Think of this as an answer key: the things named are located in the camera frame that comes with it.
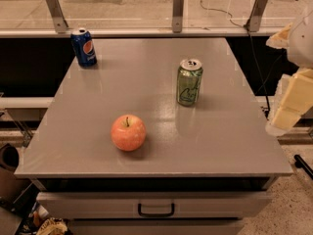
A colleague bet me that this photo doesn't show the grey cabinet drawer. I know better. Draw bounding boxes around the grey cabinet drawer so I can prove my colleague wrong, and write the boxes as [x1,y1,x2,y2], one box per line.
[37,192,271,219]

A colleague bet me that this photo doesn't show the yellow snack bag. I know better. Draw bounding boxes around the yellow snack bag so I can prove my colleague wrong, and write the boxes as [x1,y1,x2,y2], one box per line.
[36,217,68,235]

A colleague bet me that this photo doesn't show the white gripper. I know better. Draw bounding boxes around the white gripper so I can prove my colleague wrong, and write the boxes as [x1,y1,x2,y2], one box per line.
[265,4,313,136]

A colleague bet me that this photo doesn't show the right metal bracket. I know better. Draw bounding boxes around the right metal bracket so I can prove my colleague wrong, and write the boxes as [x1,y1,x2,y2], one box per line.
[245,0,268,32]

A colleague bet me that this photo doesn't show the red yellow apple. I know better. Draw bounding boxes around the red yellow apple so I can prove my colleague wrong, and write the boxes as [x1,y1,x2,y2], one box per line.
[111,115,147,152]

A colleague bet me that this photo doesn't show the black cable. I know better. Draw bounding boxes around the black cable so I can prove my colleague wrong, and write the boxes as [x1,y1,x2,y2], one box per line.
[196,0,284,116]

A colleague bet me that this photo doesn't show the green soda can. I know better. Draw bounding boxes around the green soda can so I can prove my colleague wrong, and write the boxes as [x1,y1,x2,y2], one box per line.
[176,59,203,107]

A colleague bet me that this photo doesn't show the left metal bracket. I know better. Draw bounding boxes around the left metal bracket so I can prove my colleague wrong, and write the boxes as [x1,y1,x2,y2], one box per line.
[45,0,68,33]

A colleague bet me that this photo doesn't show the black drawer handle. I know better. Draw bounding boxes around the black drawer handle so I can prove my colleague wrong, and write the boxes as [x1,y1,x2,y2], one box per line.
[137,204,175,218]

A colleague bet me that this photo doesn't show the middle metal bracket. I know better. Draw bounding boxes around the middle metal bracket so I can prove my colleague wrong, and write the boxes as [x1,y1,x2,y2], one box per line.
[172,0,184,33]

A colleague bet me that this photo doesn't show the metal bracket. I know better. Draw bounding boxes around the metal bracket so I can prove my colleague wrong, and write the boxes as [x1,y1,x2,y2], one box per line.
[245,0,268,32]
[45,0,68,33]
[172,0,184,33]

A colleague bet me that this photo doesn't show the blue pepsi can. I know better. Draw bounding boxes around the blue pepsi can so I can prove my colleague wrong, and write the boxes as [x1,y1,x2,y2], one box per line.
[70,27,97,68]

